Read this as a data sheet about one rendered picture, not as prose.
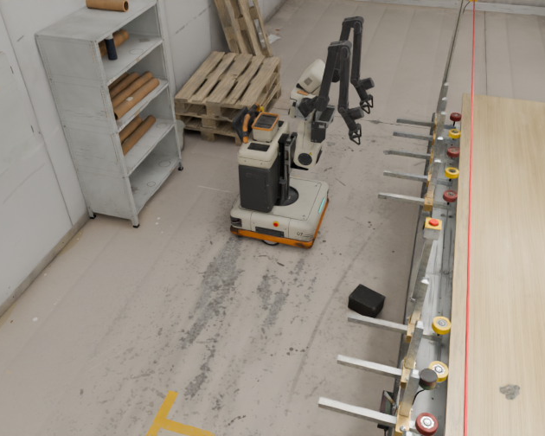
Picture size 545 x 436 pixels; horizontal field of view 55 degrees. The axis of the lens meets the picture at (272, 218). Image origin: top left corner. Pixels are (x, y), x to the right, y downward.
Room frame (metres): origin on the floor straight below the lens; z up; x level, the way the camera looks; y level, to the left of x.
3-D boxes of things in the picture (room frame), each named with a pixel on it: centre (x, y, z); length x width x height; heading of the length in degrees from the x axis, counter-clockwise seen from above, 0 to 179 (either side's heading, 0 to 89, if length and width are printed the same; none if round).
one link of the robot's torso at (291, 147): (3.28, -0.25, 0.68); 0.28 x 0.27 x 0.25; 162
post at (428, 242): (1.80, -0.74, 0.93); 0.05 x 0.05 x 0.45; 72
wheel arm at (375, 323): (1.54, -0.56, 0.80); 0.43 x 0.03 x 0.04; 72
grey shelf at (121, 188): (3.72, 1.18, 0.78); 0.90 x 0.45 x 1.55; 162
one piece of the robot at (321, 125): (3.19, -0.35, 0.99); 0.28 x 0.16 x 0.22; 162
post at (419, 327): (1.32, -0.58, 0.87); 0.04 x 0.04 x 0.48; 72
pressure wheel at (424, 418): (1.01, -0.57, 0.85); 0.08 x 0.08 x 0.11
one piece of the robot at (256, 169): (3.30, 0.02, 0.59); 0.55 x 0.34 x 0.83; 162
